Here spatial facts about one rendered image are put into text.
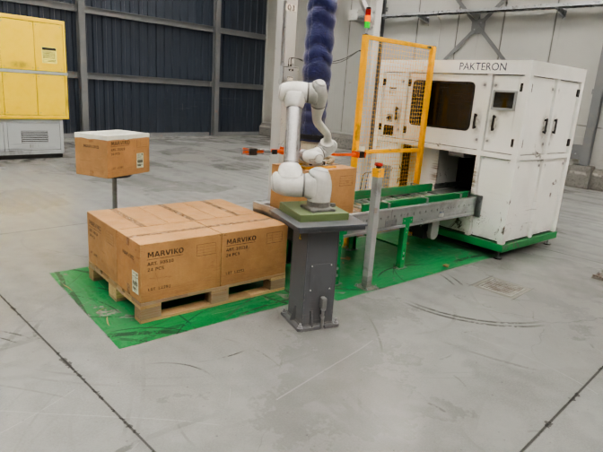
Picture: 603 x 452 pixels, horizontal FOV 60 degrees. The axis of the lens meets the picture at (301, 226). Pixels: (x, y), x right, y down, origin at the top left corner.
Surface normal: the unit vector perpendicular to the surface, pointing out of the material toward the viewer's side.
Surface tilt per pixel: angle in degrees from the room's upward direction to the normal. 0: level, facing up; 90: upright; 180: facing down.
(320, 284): 90
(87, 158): 90
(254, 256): 90
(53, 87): 90
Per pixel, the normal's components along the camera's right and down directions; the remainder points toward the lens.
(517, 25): -0.71, 0.13
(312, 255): 0.42, 0.25
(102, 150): -0.40, 0.21
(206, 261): 0.64, 0.24
